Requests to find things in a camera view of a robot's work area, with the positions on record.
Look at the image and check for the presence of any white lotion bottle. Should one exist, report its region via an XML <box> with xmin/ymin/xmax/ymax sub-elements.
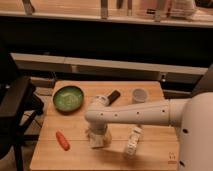
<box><xmin>124</xmin><ymin>126</ymin><xmax>142</xmax><ymax>159</ymax></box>

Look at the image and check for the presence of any white ceramic cup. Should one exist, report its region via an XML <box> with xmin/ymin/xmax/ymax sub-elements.
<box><xmin>132</xmin><ymin>88</ymin><xmax>148</xmax><ymax>103</ymax></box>

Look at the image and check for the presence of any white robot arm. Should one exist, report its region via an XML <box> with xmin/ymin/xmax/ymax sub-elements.
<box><xmin>85</xmin><ymin>92</ymin><xmax>213</xmax><ymax>171</ymax></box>

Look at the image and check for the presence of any white sponge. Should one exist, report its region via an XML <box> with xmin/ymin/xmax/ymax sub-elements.
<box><xmin>90</xmin><ymin>133</ymin><xmax>105</xmax><ymax>148</ymax></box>

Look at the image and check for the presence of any black rectangular bar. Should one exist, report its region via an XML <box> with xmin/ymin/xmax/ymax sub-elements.
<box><xmin>108</xmin><ymin>90</ymin><xmax>120</xmax><ymax>103</ymax></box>

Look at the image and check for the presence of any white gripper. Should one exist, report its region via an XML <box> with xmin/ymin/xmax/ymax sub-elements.
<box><xmin>85</xmin><ymin>123</ymin><xmax>112</xmax><ymax>146</ymax></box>

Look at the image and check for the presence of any orange carrot toy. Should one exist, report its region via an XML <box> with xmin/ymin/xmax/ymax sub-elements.
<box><xmin>56</xmin><ymin>131</ymin><xmax>70</xmax><ymax>151</ymax></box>

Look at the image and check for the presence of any black chair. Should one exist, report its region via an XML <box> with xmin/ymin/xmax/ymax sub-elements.
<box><xmin>0</xmin><ymin>53</ymin><xmax>44</xmax><ymax>171</ymax></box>

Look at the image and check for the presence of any green bowl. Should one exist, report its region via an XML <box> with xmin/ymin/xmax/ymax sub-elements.
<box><xmin>53</xmin><ymin>86</ymin><xmax>84</xmax><ymax>112</ymax></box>

